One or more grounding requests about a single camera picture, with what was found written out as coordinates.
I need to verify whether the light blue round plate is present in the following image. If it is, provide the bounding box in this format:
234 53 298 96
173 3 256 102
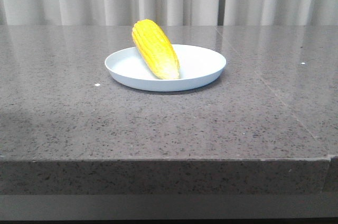
105 44 227 92

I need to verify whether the yellow corn cob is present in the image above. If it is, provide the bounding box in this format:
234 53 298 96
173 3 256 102
132 19 180 80

